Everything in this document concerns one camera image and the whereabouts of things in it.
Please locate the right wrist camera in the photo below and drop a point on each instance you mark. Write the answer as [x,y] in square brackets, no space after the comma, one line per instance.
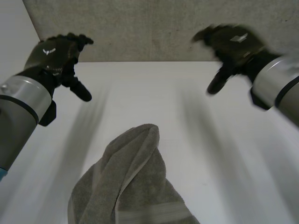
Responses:
[258,99]

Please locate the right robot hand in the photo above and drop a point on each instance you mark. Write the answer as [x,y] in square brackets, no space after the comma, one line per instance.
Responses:
[230,50]

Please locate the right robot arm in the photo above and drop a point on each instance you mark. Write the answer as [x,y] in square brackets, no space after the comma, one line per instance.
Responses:
[276,81]

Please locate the grey towel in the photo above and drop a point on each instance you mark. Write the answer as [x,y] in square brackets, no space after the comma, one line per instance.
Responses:
[133,177]

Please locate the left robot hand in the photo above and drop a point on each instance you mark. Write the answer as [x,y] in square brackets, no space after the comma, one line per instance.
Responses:
[52,56]

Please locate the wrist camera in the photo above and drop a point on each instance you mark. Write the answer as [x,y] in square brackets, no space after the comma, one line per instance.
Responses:
[49,114]
[258,99]

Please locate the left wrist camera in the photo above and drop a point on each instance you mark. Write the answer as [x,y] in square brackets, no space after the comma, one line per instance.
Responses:
[49,114]

